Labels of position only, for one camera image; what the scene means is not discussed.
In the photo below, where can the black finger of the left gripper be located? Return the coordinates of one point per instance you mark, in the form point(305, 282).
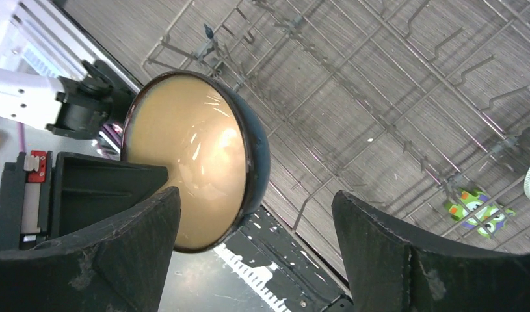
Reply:
point(88, 189)

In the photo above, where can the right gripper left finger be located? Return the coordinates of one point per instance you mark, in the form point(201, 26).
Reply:
point(117, 264)

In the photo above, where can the dark teal painted bowl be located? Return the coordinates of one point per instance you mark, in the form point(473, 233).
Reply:
point(214, 147)

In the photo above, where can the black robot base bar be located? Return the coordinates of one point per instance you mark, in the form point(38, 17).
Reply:
point(279, 269)

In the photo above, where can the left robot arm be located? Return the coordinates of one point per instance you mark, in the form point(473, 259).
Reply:
point(65, 107)

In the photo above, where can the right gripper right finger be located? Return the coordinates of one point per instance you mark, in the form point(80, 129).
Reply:
point(392, 265)

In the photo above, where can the green owl toy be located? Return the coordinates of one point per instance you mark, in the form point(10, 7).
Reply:
point(488, 221)

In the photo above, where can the grey wire dish rack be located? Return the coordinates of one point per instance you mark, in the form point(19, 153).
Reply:
point(400, 103)

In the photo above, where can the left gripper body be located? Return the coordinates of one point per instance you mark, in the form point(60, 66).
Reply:
point(25, 200)

